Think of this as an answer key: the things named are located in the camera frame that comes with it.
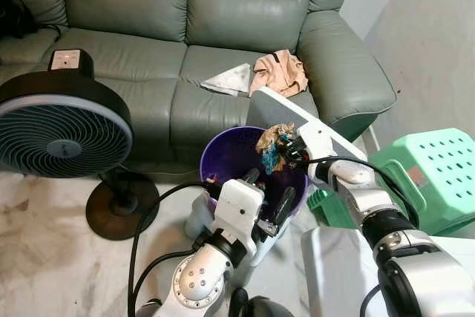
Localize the black robot leg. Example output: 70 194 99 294
227 286 299 317

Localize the purple bin liner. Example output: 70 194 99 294
200 125 309 220

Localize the brown blue trash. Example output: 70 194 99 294
255 122 298 176

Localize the grey bin lid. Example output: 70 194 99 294
246 86 366 163

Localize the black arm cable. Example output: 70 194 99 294
126 180 223 317
306 153 422 230

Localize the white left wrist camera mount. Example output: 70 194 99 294
213 177 267 241

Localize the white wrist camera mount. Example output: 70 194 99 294
213 177 267 241
296 120 347 163

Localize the green plastic stool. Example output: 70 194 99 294
307 132 475 238

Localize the black standing fan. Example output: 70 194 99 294
0 49 161 242

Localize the grey rubbish bin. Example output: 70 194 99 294
184 189 299 267

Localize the white metal frame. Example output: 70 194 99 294
361 125 381 157

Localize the white table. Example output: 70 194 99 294
300 225 475 317

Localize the green leather sofa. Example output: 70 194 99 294
0 0 399 174

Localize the beige crumpled cloth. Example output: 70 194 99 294
250 50 309 98

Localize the white tissue paper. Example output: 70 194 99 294
200 62 255 98

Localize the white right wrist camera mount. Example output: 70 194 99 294
296 120 347 163

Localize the black bag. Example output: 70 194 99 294
0 0 39 40

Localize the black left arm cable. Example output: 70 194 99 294
126 180 223 317

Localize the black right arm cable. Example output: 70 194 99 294
306 153 422 230

